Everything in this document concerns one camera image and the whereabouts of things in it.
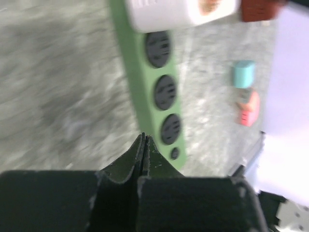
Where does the green power strip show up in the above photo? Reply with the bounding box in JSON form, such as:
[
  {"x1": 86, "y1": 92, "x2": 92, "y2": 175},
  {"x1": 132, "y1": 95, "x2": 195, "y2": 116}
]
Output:
[{"x1": 109, "y1": 0, "x2": 186, "y2": 169}]

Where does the aluminium rail frame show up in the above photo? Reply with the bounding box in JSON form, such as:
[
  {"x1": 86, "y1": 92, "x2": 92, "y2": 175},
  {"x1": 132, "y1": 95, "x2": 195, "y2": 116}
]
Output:
[{"x1": 227, "y1": 131, "x2": 266, "y2": 177}]

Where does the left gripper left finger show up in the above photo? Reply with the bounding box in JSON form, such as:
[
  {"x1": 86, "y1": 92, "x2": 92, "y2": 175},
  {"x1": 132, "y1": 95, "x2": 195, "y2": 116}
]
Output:
[{"x1": 101, "y1": 133, "x2": 146, "y2": 184}]

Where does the red cube adapter fish print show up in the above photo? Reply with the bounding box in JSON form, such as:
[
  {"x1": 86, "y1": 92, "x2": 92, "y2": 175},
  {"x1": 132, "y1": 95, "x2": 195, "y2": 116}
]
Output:
[{"x1": 240, "y1": 0, "x2": 288, "y2": 22}]

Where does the pink plug adapter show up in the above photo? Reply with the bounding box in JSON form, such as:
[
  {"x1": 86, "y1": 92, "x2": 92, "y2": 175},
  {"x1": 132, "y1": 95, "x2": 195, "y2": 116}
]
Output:
[{"x1": 239, "y1": 109, "x2": 259, "y2": 127}]

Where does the salmon small charger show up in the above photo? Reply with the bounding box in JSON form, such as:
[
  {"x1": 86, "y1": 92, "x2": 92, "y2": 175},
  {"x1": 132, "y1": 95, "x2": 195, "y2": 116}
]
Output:
[{"x1": 237, "y1": 87, "x2": 260, "y2": 112}]

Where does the white cube adapter tiger print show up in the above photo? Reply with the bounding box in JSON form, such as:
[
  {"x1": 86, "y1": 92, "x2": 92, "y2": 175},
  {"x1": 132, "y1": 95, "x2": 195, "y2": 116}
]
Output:
[{"x1": 125, "y1": 0, "x2": 240, "y2": 33}]

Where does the light blue charger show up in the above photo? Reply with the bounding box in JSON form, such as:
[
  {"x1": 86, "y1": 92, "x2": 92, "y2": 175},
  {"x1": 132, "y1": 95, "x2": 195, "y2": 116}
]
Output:
[{"x1": 233, "y1": 60, "x2": 255, "y2": 89}]

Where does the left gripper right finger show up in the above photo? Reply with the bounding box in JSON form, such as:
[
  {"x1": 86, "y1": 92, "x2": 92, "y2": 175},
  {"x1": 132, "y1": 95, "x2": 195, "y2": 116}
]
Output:
[{"x1": 144, "y1": 136, "x2": 183, "y2": 178}]

